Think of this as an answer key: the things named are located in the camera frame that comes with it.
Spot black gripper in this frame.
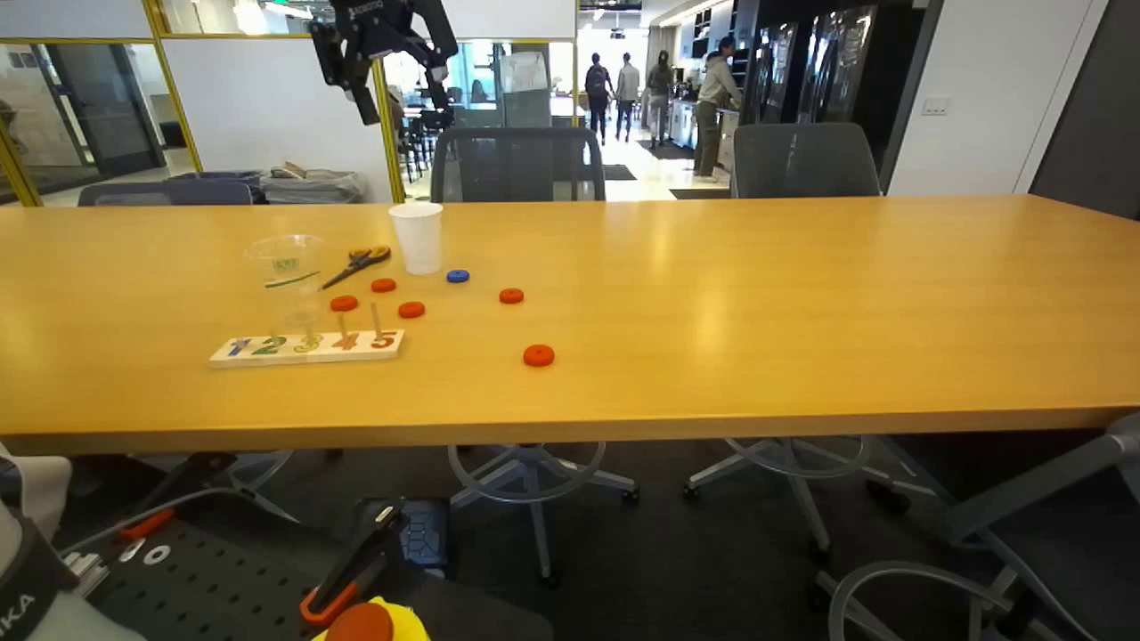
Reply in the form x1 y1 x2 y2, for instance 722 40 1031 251
311 0 458 126

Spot clear plastic cup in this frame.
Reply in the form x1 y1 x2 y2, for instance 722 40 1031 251
250 231 325 334

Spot orange disc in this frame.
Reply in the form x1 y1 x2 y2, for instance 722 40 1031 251
326 296 361 314
499 290 527 308
524 344 555 366
369 277 400 293
400 300 427 321

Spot white paper cup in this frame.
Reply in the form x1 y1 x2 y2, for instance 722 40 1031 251
388 204 442 275

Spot blue disc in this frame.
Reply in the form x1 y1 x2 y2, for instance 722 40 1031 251
446 269 470 284

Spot grey mesh office chair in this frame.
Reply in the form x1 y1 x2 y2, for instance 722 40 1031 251
429 126 636 581

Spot wooden number peg board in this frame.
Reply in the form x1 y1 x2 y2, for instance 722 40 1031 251
209 327 403 366

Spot grey office chair right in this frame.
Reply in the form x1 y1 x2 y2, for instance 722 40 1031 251
685 123 907 563

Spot orange black tool on floor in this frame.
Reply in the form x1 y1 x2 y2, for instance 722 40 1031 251
299 503 400 631

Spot red yellow emergency stop button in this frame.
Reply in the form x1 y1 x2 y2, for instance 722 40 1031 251
313 598 429 641

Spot grey chair near camera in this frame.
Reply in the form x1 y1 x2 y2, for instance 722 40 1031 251
825 412 1140 641

